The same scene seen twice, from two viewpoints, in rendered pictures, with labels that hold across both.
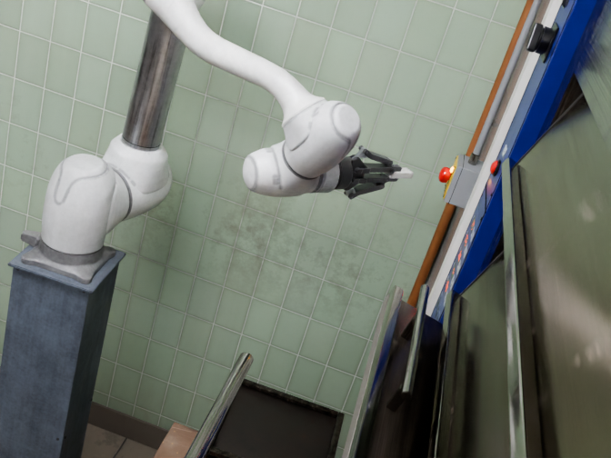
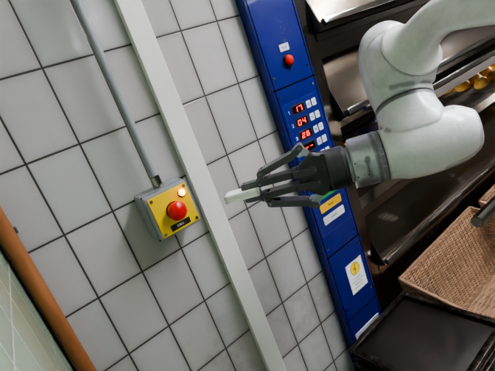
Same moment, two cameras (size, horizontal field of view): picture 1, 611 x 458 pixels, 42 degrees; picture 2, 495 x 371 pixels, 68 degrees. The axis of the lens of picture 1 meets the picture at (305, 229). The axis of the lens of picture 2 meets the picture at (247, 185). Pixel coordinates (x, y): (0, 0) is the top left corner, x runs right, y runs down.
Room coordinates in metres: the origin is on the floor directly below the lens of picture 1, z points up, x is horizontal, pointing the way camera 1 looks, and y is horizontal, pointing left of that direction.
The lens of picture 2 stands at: (2.14, 0.39, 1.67)
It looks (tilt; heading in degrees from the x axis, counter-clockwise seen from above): 16 degrees down; 235
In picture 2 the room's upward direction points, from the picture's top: 20 degrees counter-clockwise
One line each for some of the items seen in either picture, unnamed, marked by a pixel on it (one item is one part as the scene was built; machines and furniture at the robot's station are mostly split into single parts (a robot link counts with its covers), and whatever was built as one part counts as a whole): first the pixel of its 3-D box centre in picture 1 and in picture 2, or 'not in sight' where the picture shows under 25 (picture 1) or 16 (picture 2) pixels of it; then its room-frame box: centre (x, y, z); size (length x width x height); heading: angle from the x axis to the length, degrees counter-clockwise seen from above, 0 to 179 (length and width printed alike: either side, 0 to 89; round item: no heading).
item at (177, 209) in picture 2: (446, 175); (176, 210); (1.85, -0.29, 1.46); 0.04 x 0.04 x 0.04; 85
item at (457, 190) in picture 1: (464, 181); (168, 207); (1.85, -0.34, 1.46); 0.10 x 0.07 x 0.10; 175
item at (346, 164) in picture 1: (345, 173); (323, 171); (1.66, -0.05, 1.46); 0.09 x 0.07 x 0.08; 130
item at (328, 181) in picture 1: (319, 172); (364, 160); (1.61, 0.01, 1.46); 0.09 x 0.06 x 0.09; 40
